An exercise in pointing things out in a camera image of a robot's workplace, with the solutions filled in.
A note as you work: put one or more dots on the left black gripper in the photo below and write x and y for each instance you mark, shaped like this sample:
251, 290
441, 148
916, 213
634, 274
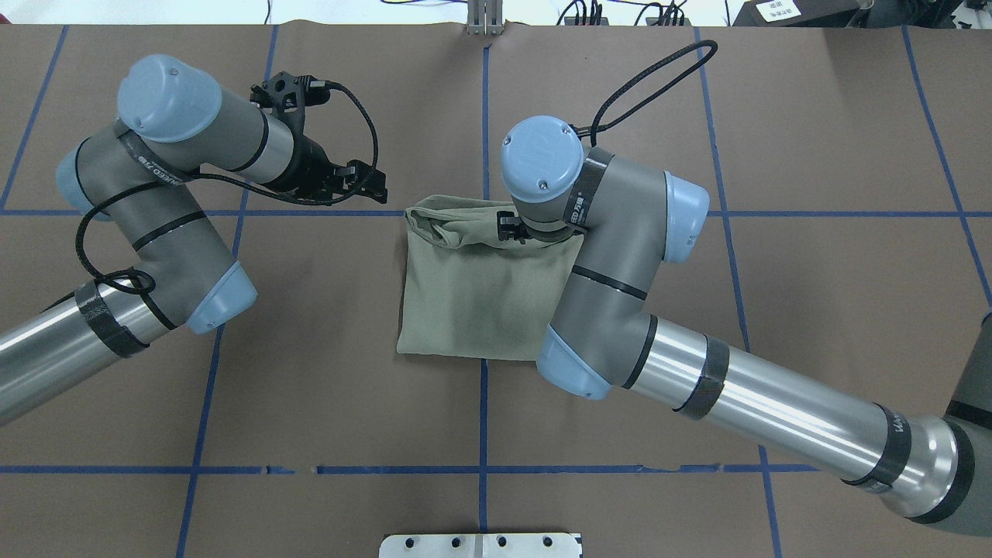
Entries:
310, 167

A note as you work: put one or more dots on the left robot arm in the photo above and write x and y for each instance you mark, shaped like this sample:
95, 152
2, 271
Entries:
154, 259

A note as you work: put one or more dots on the olive green long-sleeve shirt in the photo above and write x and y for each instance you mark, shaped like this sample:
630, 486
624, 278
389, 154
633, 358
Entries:
469, 294

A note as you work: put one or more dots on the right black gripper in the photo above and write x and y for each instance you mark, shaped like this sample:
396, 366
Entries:
509, 226

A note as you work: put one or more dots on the aluminium frame post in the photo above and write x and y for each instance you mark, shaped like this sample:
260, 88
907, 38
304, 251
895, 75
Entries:
485, 17

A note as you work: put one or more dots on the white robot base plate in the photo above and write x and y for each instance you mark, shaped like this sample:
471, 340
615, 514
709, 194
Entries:
506, 544

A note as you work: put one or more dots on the black box with label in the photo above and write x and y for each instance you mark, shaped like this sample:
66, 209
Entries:
800, 14

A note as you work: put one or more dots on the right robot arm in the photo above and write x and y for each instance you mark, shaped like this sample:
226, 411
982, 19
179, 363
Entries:
632, 218

